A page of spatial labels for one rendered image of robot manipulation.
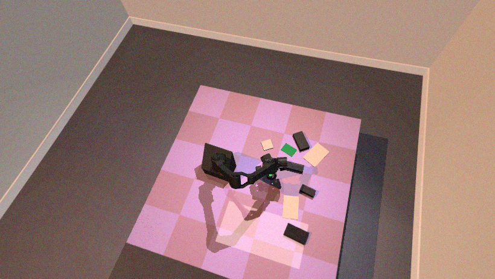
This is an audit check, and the dark grey switch panel with green rocker switches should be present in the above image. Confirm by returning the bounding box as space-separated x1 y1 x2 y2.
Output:
266 173 276 180

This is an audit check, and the peach flat square panel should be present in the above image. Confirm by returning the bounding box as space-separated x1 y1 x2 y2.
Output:
303 143 329 167

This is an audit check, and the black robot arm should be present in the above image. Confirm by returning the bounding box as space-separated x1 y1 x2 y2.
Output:
211 153 287 189

